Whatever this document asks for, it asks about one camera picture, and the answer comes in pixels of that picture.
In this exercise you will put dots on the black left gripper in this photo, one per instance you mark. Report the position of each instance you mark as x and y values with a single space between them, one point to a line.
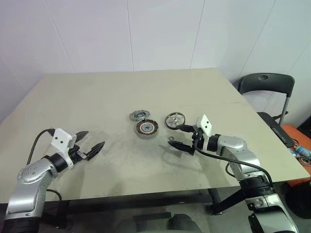
76 155

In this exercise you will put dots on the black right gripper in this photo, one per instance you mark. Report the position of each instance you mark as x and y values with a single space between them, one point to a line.
198 142

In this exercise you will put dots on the motor stator with copper windings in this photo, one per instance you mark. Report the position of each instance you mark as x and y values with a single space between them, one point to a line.
147 128

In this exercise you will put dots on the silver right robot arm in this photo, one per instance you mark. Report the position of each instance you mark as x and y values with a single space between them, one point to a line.
233 145

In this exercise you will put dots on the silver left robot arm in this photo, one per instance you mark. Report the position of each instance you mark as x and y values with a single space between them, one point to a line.
29 174

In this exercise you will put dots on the small silver gear disc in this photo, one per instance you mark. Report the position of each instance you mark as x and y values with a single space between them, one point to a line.
136 115

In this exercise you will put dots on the black folding chair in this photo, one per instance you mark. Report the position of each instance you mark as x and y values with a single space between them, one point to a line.
264 82

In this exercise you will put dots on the orange box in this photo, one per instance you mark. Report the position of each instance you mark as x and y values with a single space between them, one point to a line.
301 136

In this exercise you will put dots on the small blue object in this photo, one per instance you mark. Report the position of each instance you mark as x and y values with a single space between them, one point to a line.
302 151

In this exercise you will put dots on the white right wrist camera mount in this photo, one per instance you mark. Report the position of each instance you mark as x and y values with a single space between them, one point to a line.
205 125

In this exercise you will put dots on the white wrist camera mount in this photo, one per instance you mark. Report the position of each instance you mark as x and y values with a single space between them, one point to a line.
60 139
205 125

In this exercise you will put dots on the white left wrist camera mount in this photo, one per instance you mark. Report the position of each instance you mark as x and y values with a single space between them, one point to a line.
60 139

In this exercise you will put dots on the black metal table frame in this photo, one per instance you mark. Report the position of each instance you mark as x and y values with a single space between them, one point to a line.
145 197

